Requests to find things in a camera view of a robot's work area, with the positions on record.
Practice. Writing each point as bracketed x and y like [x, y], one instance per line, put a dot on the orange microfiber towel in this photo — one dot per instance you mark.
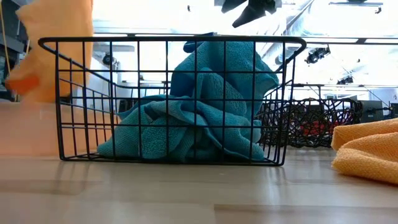
[53, 37]
[367, 155]

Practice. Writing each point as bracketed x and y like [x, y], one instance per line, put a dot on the white spray bottle blue trigger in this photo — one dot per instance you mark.
[190, 46]

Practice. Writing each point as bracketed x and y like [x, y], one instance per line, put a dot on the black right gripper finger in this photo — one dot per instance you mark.
[231, 3]
[258, 11]

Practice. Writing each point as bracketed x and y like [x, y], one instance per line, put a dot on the black monitor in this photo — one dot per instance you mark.
[127, 105]

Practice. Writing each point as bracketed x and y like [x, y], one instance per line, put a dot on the black ceiling spotlight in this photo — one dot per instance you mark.
[108, 59]
[345, 80]
[317, 54]

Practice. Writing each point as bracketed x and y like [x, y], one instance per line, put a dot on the red microfiber towel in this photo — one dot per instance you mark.
[314, 128]

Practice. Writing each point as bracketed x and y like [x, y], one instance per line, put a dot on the grey computer monitor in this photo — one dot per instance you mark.
[371, 111]

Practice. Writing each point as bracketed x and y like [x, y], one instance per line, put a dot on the dark metal shelving rack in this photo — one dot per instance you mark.
[14, 43]

